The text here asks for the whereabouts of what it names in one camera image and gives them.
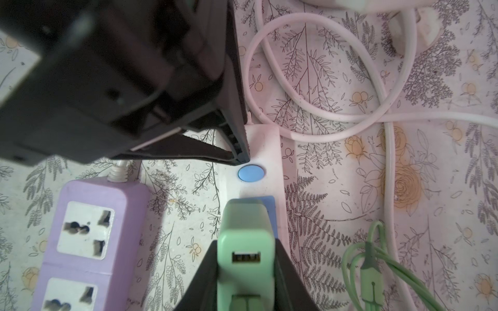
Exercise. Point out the purple power strip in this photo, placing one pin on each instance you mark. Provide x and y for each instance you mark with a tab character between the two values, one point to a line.
92	248

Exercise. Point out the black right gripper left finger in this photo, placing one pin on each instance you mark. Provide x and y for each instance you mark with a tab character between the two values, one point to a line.
202	291

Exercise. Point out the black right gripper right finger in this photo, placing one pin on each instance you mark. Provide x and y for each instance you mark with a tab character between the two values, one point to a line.
290	292

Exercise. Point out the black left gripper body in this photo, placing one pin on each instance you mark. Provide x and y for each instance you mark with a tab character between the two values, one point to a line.
113	76

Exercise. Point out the white blue power strip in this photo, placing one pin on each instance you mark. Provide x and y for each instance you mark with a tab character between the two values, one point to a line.
262	178

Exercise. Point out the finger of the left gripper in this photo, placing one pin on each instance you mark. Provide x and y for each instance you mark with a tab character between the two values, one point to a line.
179	147
221	107

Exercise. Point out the light green charger plug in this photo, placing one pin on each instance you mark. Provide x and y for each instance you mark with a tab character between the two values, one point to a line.
246	252

